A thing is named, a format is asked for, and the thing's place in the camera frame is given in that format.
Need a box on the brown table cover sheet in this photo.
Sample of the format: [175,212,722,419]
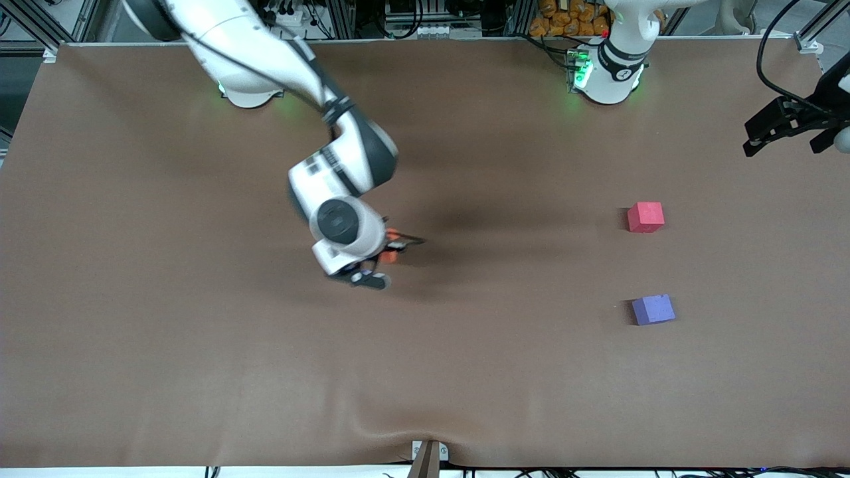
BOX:
[0,37,850,469]

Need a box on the red foam block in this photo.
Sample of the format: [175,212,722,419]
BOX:
[627,202,665,234]

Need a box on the purple foam block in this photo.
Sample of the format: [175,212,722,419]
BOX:
[631,294,677,327]

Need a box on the white connector row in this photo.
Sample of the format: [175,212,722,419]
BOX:
[390,23,453,39]

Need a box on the pile of orange pieces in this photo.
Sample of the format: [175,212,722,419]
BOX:
[529,0,665,39]

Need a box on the white power strip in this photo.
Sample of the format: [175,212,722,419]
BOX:
[266,5,313,29]

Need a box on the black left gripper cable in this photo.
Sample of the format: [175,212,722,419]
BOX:
[757,0,819,106]

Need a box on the diagonal aluminium frame bar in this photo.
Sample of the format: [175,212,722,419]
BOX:
[796,0,850,48]
[12,0,62,55]

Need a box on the grey metal clamp bracket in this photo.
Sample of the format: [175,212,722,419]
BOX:
[411,439,450,463]

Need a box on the brown camera pole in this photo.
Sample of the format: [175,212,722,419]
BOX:
[406,441,441,478]

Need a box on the aluminium frame post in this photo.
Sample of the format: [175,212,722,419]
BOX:
[330,0,357,39]
[66,0,102,42]
[511,0,536,37]

